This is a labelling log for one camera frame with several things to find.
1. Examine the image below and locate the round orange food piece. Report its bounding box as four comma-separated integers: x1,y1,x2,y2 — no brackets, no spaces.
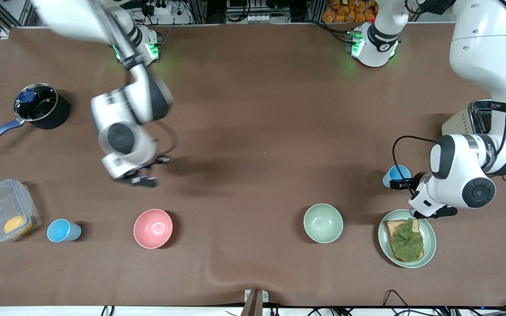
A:
4,215,33,235

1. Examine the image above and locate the pink bowl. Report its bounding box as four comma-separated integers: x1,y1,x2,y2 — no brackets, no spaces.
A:
134,208,173,249

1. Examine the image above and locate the pale green bowl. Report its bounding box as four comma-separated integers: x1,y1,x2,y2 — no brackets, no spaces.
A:
303,203,344,244

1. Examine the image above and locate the blue plastic cup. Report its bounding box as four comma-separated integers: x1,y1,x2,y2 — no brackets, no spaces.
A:
383,165,412,189
47,219,82,243

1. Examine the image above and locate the pale green plate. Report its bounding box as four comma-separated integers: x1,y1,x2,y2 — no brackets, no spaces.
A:
378,209,437,269

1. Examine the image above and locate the cream and chrome toaster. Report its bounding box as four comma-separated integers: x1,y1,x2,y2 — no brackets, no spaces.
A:
442,100,506,182

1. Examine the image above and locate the white power strip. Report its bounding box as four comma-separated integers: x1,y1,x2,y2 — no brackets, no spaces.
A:
145,0,173,16

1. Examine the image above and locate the glass lid with blue knob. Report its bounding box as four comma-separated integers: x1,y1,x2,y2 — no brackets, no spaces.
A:
14,83,58,122

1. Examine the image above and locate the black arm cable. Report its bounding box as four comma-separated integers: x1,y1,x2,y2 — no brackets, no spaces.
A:
392,0,506,196
150,121,179,158

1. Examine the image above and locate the brown table cloth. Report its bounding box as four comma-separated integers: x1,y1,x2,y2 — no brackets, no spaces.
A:
0,22,506,308

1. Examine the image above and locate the metal table edge bracket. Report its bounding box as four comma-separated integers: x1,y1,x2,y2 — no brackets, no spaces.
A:
244,289,269,316

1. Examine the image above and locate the black pot with blue handle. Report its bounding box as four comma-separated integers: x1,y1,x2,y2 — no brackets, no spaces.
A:
0,83,71,151

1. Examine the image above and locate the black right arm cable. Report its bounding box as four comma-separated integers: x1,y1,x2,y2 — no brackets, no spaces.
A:
150,121,179,158

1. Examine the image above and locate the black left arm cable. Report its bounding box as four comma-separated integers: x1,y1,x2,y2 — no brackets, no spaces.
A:
392,0,506,196

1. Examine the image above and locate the black looped cable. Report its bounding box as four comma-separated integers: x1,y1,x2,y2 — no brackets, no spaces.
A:
383,290,412,316

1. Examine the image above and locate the toast slice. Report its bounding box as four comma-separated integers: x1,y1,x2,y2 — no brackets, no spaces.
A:
384,219,425,263

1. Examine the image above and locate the green lettuce leaf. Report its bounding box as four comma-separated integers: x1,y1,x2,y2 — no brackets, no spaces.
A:
391,218,424,260

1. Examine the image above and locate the bag of orange bread rolls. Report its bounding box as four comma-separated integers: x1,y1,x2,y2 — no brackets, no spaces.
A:
322,0,377,23

